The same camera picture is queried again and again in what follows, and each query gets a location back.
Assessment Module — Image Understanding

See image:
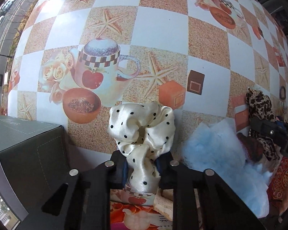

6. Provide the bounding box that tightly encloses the checkered printed tablecloth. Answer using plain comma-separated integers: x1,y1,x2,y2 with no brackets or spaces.
7,0,288,157

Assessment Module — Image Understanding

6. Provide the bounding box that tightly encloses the pink navy knitted sock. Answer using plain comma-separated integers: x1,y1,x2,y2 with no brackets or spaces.
237,133,264,163

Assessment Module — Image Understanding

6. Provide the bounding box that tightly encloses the beige knitted sock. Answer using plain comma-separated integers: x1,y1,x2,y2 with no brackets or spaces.
153,188,174,221

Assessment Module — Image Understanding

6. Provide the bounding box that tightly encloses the red embroidered cushion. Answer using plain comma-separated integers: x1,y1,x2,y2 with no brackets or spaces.
267,157,288,201

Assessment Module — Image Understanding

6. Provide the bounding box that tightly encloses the floral tissue pack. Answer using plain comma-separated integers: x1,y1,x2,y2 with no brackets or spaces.
110,201,173,230

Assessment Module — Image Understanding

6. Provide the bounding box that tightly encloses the light blue fluffy cloth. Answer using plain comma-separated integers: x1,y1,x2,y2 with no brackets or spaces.
181,119,272,218

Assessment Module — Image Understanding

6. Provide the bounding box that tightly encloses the dark green cardboard storage box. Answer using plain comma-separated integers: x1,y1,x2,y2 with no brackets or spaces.
0,116,69,221

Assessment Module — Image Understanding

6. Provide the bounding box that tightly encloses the leopard print scrunchie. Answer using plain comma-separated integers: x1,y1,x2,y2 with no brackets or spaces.
246,88,280,161

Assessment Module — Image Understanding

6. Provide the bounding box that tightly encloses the white polka dot scrunchie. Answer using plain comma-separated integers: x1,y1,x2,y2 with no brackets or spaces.
108,101,176,193

